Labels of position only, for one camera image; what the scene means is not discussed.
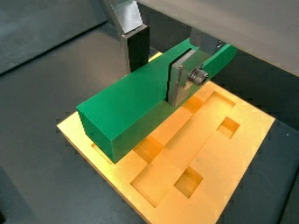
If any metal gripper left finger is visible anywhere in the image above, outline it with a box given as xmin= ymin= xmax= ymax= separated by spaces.
xmin=102 ymin=0 xmax=150 ymax=73

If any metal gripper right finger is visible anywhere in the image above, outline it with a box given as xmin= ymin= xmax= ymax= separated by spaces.
xmin=166 ymin=28 xmax=224 ymax=107

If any yellow slotted board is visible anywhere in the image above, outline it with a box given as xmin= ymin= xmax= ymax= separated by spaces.
xmin=56 ymin=52 xmax=276 ymax=224

